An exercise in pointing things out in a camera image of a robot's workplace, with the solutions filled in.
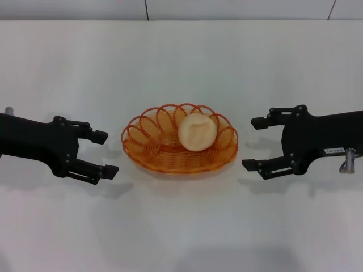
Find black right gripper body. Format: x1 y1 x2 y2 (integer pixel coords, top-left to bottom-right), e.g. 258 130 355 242
281 108 363 175

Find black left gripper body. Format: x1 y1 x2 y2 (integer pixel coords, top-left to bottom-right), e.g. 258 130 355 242
0 112 81 179

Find orange wire woven basket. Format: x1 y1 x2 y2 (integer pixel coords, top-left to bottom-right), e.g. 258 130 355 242
121 103 239 174

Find round pale bread bun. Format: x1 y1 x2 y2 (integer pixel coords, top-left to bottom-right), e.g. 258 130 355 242
178 113 218 152

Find right arm cable with plug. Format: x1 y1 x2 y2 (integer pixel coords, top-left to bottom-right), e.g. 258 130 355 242
338 147 363 175

